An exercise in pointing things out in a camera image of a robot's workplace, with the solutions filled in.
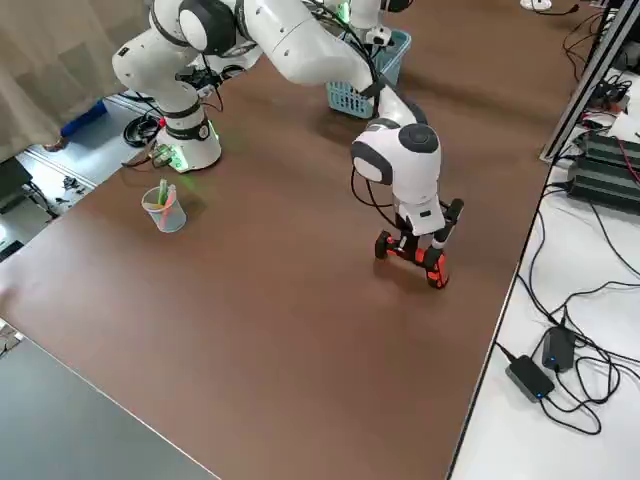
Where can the black power supply box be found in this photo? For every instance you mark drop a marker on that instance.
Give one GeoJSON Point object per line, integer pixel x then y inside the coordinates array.
{"type": "Point", "coordinates": [600, 182]}
{"type": "Point", "coordinates": [607, 147]}

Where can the beige curtain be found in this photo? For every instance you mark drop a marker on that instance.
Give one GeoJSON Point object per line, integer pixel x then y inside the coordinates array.
{"type": "Point", "coordinates": [50, 65]}

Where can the green marker pen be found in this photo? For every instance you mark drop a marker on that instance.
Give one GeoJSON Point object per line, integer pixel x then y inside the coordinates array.
{"type": "Point", "coordinates": [162, 195]}

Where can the clear plastic cup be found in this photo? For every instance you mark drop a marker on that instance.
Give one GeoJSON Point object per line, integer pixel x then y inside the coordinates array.
{"type": "Point", "coordinates": [170, 220]}

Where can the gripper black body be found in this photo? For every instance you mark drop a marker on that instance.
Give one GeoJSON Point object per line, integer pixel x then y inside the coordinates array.
{"type": "Point", "coordinates": [425, 237]}

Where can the green circuit board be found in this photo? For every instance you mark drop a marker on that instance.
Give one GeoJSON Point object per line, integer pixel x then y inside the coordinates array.
{"type": "Point", "coordinates": [161, 156]}

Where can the blue plastic basket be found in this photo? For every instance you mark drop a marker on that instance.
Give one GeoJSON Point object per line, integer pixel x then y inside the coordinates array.
{"type": "Point", "coordinates": [387, 70]}

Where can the pink marker pen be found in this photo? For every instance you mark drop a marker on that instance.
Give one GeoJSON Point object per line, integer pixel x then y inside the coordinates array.
{"type": "Point", "coordinates": [169, 205]}

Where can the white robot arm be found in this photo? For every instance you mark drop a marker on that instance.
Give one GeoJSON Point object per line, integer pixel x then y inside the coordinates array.
{"type": "Point", "coordinates": [310, 45]}
{"type": "Point", "coordinates": [362, 12]}

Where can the blue plastic bin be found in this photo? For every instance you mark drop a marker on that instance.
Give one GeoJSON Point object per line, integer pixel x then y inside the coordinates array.
{"type": "Point", "coordinates": [85, 120]}

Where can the small white device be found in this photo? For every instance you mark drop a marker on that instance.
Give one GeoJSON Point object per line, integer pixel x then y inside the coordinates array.
{"type": "Point", "coordinates": [536, 4]}

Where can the black power adapter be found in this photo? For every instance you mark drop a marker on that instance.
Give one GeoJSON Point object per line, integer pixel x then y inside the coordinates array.
{"type": "Point", "coordinates": [530, 377]}
{"type": "Point", "coordinates": [557, 347]}

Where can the aluminium frame post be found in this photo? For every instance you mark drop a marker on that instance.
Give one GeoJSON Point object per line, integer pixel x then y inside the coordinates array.
{"type": "Point", "coordinates": [585, 75]}

